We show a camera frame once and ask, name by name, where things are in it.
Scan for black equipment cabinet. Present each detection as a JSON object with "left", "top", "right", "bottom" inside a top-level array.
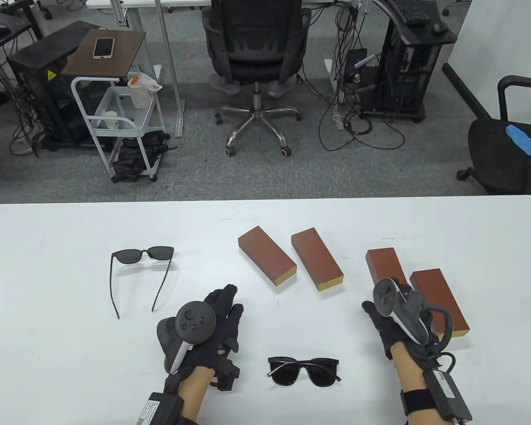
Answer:
[{"left": 7, "top": 21, "right": 104, "bottom": 149}]

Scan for black mesh office chair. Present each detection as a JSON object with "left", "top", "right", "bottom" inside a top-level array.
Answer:
[{"left": 202, "top": 0, "right": 312, "bottom": 158}]

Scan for person's right hand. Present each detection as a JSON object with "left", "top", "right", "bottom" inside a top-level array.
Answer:
[{"left": 362, "top": 301, "right": 443, "bottom": 361}]

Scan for white plastic bag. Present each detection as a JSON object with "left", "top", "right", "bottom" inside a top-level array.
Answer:
[{"left": 127, "top": 72, "right": 163, "bottom": 109}]

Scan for black keyboard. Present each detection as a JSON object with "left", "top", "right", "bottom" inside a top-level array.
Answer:
[{"left": 387, "top": 0, "right": 431, "bottom": 25}]

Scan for black desk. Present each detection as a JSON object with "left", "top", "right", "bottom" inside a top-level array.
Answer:
[{"left": 0, "top": 9, "right": 38, "bottom": 51}]

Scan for white partition board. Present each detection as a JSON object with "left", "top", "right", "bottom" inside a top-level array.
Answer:
[{"left": 442, "top": 0, "right": 531, "bottom": 129}]

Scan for black sunglasses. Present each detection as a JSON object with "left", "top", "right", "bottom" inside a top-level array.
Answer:
[
  {"left": 268, "top": 357, "right": 341, "bottom": 387},
  {"left": 110, "top": 246, "right": 175, "bottom": 319}
]

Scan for person's right forearm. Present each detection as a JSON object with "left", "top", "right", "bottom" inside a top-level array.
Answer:
[{"left": 389, "top": 343, "right": 439, "bottom": 425}]

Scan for tangle of black cables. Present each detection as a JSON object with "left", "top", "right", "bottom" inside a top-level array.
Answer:
[{"left": 319, "top": 75, "right": 405, "bottom": 151}]

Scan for silver aluminium post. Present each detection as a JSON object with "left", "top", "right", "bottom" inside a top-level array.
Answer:
[{"left": 154, "top": 0, "right": 186, "bottom": 139}]

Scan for person's left hand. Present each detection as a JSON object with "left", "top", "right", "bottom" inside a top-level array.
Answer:
[{"left": 164, "top": 286, "right": 244, "bottom": 394}]

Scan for black wrist battery pack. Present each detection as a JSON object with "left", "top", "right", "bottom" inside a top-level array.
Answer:
[
  {"left": 135, "top": 392, "right": 184, "bottom": 425},
  {"left": 423, "top": 370, "right": 473, "bottom": 422}
]

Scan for black computer cart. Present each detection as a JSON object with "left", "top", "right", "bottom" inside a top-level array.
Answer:
[{"left": 362, "top": 0, "right": 458, "bottom": 124}]

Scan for brown side table top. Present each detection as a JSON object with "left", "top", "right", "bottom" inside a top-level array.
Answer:
[{"left": 61, "top": 30, "right": 147, "bottom": 80}]

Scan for person's left forearm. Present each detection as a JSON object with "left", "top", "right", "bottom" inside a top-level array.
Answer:
[{"left": 177, "top": 365, "right": 215, "bottom": 421}]

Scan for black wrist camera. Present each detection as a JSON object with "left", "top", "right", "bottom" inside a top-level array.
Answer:
[{"left": 212, "top": 356, "right": 241, "bottom": 392}]

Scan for black computer tower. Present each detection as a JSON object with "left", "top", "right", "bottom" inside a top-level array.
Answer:
[{"left": 378, "top": 27, "right": 441, "bottom": 113}]

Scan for grey tracking controller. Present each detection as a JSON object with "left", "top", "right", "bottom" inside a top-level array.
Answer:
[
  {"left": 157, "top": 301, "right": 216, "bottom": 375},
  {"left": 373, "top": 278, "right": 453, "bottom": 350}
]

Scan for black bag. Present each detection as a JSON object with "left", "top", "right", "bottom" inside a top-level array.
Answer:
[{"left": 112, "top": 131, "right": 177, "bottom": 181}]

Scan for brown sliding storage box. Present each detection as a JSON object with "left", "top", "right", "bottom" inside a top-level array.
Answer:
[
  {"left": 238, "top": 225, "right": 298, "bottom": 286},
  {"left": 409, "top": 268, "right": 470, "bottom": 338},
  {"left": 366, "top": 247, "right": 410, "bottom": 286},
  {"left": 291, "top": 228, "right": 344, "bottom": 292}
]

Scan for white smartphone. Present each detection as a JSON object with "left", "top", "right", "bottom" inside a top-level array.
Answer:
[{"left": 92, "top": 37, "right": 115, "bottom": 60}]

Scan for white utility cart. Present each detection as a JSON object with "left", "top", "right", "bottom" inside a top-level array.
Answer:
[{"left": 71, "top": 71, "right": 166, "bottom": 183}]

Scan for black armchair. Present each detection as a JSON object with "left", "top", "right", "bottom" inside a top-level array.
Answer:
[{"left": 457, "top": 75, "right": 531, "bottom": 200}]

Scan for black cable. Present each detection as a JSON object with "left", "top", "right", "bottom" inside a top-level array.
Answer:
[{"left": 425, "top": 350, "right": 455, "bottom": 375}]

